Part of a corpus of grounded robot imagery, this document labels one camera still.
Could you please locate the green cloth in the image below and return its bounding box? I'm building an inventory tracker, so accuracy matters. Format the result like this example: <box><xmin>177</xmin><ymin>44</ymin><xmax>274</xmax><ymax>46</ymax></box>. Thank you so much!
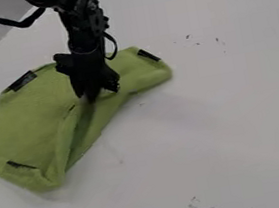
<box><xmin>0</xmin><ymin>39</ymin><xmax>190</xmax><ymax>200</ymax></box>

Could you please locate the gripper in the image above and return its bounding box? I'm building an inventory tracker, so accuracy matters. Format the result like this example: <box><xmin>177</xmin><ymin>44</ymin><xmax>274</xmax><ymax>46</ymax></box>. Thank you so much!
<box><xmin>51</xmin><ymin>42</ymin><xmax>125</xmax><ymax>110</ymax></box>

